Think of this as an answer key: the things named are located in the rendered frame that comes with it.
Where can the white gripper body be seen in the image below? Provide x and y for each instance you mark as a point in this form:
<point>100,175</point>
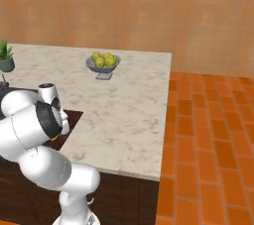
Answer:
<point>65,121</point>

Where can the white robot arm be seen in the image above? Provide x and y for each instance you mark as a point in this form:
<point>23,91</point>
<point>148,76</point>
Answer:
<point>36,166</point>

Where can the dark brown cutting board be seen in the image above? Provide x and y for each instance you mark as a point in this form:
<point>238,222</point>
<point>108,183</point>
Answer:
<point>72,120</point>

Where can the grey footed fruit bowl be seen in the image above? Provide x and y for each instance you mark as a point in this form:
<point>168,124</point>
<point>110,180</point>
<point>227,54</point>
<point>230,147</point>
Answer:
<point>103,69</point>

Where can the yellow lemon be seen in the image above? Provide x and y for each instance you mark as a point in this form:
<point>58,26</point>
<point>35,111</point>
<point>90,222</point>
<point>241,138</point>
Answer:
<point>96,56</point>
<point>106,56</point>
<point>99,62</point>
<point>110,60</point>

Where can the dark grey tap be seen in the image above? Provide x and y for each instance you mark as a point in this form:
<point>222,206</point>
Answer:
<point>4,81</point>

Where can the green plant in grey pot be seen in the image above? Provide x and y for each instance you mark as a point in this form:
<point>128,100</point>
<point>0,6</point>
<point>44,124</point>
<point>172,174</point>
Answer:
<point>5,59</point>

